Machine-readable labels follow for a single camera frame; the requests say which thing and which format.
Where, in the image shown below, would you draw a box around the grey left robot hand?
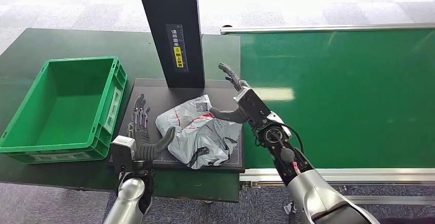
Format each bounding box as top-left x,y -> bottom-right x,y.
128,93 -> 176,161

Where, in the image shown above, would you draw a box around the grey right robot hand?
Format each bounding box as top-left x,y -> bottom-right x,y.
209,62 -> 273,128

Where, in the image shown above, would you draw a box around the grey poly bag package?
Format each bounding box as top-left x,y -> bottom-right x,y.
155,94 -> 244,170

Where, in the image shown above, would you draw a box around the green conveyor belt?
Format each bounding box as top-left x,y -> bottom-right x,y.
240,28 -> 435,170

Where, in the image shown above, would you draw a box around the black inbound scanner machine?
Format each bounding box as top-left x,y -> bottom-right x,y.
108,0 -> 246,174

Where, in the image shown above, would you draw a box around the green plastic crate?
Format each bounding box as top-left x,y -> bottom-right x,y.
0,56 -> 128,165

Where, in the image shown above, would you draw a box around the black yellow label sticker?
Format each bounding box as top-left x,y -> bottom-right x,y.
166,24 -> 190,73

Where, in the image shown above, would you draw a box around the dark green table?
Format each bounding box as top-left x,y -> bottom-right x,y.
0,28 -> 243,203

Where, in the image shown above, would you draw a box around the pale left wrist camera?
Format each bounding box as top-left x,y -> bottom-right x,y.
109,135 -> 136,176

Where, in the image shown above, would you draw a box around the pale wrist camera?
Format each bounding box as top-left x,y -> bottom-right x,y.
109,135 -> 136,176
268,111 -> 293,138

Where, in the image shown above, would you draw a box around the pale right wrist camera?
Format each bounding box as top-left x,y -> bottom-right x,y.
268,111 -> 293,138

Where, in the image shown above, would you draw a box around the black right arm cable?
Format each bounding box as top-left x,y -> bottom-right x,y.
271,122 -> 304,154

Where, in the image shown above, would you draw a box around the aluminium conveyor side rail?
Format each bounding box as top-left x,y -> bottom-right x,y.
220,23 -> 435,35
239,168 -> 435,187

